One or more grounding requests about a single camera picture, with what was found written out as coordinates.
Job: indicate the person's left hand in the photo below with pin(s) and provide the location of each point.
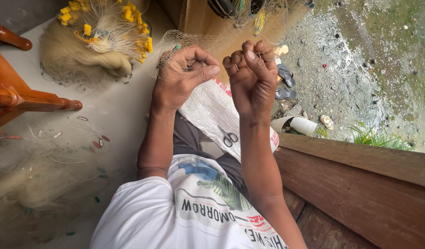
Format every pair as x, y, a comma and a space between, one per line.
174, 86

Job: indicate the person's right hand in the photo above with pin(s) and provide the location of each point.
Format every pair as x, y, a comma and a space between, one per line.
254, 90

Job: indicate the green netting needle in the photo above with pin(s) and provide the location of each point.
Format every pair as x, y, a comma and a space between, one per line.
173, 50

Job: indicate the translucent fishing net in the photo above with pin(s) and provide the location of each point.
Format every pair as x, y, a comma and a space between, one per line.
185, 38

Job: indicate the grey flip-flop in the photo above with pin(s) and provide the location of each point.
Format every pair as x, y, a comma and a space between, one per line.
287, 74
285, 93

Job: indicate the beige plastic cup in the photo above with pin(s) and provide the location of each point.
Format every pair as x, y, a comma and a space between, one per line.
280, 123

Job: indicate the grey ribbed shoe sole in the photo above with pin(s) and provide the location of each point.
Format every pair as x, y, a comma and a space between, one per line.
293, 110

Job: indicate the white woven sack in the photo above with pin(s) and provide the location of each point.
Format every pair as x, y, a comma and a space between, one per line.
212, 110

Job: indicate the pale yellow sandal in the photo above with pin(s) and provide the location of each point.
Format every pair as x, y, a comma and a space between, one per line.
281, 50

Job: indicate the dark grey shorts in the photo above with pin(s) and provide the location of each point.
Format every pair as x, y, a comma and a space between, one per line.
188, 135

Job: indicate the white plastic cup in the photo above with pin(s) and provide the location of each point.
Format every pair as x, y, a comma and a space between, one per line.
303, 126

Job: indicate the yellow and blue slipper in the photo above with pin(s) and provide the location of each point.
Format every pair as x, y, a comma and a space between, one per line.
258, 21

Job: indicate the brown cardboard box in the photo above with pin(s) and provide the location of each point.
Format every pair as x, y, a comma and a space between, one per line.
195, 17

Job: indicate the tan worn sandal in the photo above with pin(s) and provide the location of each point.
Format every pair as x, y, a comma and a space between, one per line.
326, 121

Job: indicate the dark striped bundle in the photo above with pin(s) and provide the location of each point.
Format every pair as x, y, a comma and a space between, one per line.
226, 7

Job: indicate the net heap with yellow floats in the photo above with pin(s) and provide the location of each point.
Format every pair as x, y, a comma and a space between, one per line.
95, 48

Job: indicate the green grass tuft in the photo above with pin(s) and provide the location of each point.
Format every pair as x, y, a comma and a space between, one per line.
371, 137

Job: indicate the white printed t-shirt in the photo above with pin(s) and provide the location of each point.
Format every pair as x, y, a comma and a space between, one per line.
164, 214

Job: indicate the brown wooden bench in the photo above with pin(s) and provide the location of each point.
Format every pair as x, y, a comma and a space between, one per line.
354, 193

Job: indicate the brown wooden chair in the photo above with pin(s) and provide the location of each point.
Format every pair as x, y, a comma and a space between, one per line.
15, 96

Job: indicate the pale net pile with small floats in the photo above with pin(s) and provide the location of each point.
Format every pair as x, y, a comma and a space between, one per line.
43, 179

